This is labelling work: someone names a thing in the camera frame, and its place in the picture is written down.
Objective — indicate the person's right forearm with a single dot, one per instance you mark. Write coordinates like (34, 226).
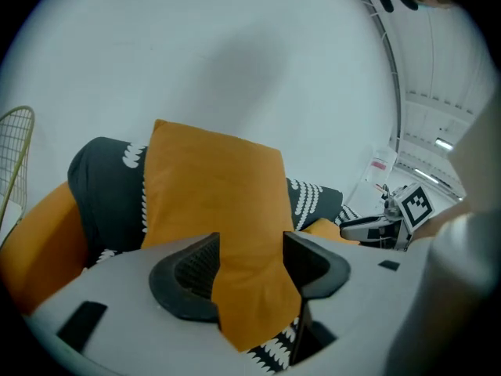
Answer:
(438, 221)

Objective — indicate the person's white shirt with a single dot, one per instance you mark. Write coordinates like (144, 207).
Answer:
(462, 288)

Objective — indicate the ceiling tube lamp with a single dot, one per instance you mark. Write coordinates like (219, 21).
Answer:
(444, 143)
(426, 174)

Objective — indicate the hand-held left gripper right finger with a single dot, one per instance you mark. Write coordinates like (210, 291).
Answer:
(372, 288)

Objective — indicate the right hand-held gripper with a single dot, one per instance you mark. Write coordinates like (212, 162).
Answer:
(415, 208)

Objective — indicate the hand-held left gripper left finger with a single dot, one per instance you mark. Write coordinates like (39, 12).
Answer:
(129, 288)

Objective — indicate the orange sofa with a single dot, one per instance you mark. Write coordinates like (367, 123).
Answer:
(39, 249)

